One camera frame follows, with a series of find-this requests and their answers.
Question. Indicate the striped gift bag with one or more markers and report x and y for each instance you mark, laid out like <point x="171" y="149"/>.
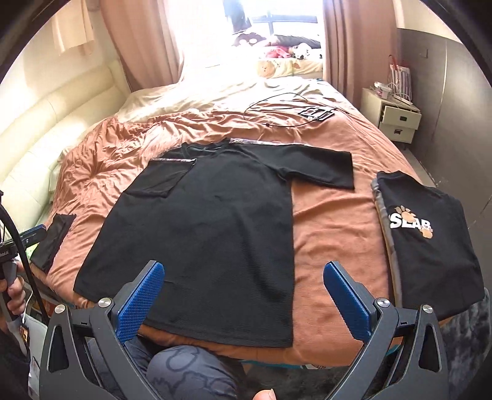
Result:
<point x="400" y="80"/>

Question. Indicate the person's right hand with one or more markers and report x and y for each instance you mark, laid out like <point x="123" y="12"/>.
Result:
<point x="266" y="394"/>

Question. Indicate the black shirt with floral trim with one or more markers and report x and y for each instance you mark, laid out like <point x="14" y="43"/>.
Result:
<point x="219" y="218"/>

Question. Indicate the cream bedside nightstand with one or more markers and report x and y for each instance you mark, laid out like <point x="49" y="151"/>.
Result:
<point x="397" y="120"/>

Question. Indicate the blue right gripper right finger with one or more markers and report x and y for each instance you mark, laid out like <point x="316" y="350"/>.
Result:
<point x="352" y="299"/>

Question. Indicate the right pink curtain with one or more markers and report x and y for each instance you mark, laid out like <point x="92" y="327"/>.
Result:
<point x="358" y="38"/>

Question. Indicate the orange bed blanket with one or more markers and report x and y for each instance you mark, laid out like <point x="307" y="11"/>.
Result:
<point x="329" y="223"/>

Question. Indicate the black cloth at bed edge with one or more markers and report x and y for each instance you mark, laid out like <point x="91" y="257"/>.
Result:
<point x="44" y="254"/>

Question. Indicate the person's left hand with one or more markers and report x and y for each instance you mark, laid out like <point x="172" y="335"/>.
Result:
<point x="17" y="303"/>

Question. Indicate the folded black printed t-shirt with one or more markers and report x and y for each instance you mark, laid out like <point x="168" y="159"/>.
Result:
<point x="437" y="262"/>

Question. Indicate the folded grey garment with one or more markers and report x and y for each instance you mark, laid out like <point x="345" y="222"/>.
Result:
<point x="389" y="243"/>

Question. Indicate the bear print pillow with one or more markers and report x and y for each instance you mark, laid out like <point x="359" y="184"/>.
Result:
<point x="285" y="67"/>

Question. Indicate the pink curtain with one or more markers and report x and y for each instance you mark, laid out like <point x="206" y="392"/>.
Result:
<point x="358" y="38"/>
<point x="144" y="41"/>

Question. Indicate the patterned trouser leg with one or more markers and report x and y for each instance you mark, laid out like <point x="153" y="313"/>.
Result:
<point x="187" y="372"/>

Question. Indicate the black buckle frame on bed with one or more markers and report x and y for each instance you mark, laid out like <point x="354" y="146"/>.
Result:
<point x="316" y="114"/>

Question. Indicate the plush toys on windowsill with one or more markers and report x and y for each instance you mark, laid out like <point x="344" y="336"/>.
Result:
<point x="278" y="46"/>

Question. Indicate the left pink curtain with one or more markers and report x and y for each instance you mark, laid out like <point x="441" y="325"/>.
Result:
<point x="144" y="41"/>

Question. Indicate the cream padded headboard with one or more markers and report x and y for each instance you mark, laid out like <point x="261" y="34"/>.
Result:
<point x="34" y="143"/>

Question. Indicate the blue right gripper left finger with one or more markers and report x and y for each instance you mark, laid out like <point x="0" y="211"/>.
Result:
<point x="134" y="300"/>

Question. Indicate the cream bed sheet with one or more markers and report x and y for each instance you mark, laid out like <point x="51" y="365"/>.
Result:
<point x="232" y="85"/>

